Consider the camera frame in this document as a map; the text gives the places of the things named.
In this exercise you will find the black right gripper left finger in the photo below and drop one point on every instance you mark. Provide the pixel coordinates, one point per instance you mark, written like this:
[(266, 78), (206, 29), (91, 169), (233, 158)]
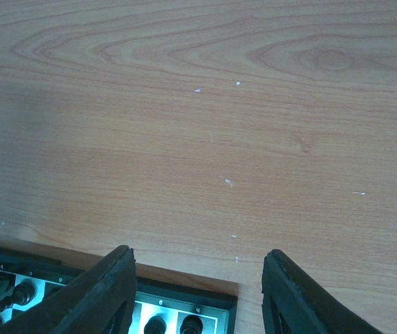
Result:
[(100, 300)]

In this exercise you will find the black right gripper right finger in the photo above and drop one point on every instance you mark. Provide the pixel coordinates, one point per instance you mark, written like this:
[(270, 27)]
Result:
[(293, 302)]

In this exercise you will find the black white chessboard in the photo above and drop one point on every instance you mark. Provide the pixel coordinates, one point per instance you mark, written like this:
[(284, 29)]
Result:
[(172, 302)]

